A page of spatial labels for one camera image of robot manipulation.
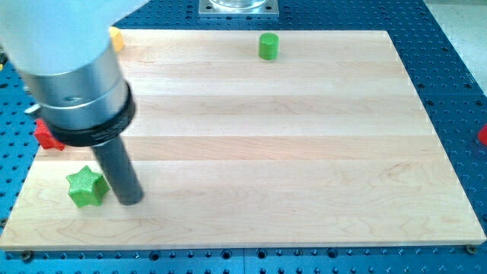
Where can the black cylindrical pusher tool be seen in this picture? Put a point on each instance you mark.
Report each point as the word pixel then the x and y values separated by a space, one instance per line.
pixel 108 148

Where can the green star block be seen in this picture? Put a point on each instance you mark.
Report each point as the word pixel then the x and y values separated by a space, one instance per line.
pixel 87 188

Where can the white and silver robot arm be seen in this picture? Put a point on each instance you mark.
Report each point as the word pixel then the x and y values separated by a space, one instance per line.
pixel 64 54

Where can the red star block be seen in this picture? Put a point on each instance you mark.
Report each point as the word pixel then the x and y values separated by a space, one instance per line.
pixel 45 137

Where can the yellow block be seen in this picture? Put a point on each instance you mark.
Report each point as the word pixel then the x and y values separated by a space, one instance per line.
pixel 116 39

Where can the green cylinder block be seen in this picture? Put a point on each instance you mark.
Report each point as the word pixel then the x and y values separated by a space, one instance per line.
pixel 268 46

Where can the light wooden board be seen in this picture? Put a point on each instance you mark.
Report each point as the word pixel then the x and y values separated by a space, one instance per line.
pixel 329 145

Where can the red object at right edge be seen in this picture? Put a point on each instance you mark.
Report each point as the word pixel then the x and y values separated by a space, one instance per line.
pixel 482 135

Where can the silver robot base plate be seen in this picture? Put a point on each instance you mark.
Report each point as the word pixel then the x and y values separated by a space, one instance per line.
pixel 214 8

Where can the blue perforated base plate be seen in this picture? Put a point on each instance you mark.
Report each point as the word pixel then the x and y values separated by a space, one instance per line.
pixel 451 95

